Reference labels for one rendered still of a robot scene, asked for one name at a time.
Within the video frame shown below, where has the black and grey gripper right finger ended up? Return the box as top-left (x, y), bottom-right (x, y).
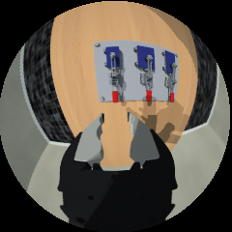
top-left (128, 112), bottom-right (178, 190)

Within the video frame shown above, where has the grey flat plate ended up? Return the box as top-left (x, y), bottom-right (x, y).
top-left (94, 40), bottom-right (176, 102)

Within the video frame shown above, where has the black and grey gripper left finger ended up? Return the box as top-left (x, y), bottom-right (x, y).
top-left (57, 113), bottom-right (104, 192)

